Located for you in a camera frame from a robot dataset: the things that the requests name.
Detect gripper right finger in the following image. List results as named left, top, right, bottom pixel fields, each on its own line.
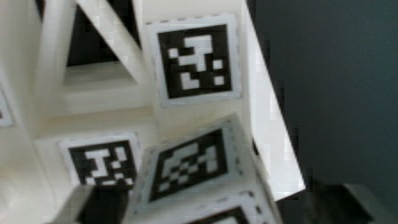
left=300, top=181, right=398, bottom=224

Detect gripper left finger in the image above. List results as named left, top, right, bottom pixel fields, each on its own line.
left=59, top=185, right=132, bottom=224

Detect small white cube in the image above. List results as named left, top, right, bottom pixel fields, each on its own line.
left=121, top=116, right=283, bottom=224

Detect white X-frame chair legs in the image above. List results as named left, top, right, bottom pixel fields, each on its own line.
left=0, top=0, right=304, bottom=224

